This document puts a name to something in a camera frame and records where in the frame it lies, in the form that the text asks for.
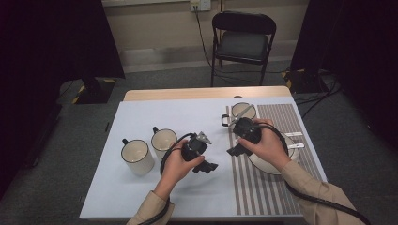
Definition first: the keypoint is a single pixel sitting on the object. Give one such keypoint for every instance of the white plate dark rim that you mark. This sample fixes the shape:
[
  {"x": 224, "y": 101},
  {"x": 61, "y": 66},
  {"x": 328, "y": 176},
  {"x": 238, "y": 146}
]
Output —
[{"x": 261, "y": 165}]

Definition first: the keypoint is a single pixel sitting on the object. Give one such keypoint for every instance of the black folding chair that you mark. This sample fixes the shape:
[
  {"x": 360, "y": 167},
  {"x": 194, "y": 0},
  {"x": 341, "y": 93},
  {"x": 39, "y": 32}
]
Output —
[{"x": 242, "y": 45}]

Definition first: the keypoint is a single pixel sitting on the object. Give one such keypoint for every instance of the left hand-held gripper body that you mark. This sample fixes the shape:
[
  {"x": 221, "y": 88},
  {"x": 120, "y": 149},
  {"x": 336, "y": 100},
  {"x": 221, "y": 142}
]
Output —
[{"x": 194, "y": 150}]

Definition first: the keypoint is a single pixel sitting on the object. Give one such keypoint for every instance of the white wall socket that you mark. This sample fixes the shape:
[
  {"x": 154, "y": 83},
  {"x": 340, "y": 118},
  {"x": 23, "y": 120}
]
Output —
[{"x": 200, "y": 4}]

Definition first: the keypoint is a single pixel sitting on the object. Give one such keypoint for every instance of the pale blue table mat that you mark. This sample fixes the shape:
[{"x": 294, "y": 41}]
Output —
[{"x": 175, "y": 115}]

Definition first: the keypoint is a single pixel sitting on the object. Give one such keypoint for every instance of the black stand base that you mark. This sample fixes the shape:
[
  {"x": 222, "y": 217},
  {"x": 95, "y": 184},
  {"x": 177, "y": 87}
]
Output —
[
  {"x": 305, "y": 82},
  {"x": 95, "y": 92}
]

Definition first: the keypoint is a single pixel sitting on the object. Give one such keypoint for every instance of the grey striped placemat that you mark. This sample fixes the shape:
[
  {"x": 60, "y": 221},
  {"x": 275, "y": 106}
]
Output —
[{"x": 281, "y": 115}]

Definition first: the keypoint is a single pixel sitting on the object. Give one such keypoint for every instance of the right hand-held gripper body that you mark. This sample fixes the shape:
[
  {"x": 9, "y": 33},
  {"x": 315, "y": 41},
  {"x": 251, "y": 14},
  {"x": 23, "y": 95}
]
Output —
[{"x": 248, "y": 131}]

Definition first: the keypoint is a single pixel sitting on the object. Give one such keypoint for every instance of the black curtain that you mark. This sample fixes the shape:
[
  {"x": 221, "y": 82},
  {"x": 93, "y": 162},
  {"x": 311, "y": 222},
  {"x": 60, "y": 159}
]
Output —
[
  {"x": 359, "y": 56},
  {"x": 47, "y": 62}
]

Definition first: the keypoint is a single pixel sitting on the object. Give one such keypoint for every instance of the person's right hand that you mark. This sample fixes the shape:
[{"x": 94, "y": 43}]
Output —
[{"x": 270, "y": 146}]

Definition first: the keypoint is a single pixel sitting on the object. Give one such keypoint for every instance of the white ceramic spoon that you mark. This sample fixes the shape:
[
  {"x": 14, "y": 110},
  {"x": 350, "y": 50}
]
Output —
[{"x": 296, "y": 146}]

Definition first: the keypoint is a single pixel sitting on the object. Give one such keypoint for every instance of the person's left hand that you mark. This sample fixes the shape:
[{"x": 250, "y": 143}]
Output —
[{"x": 173, "y": 170}]

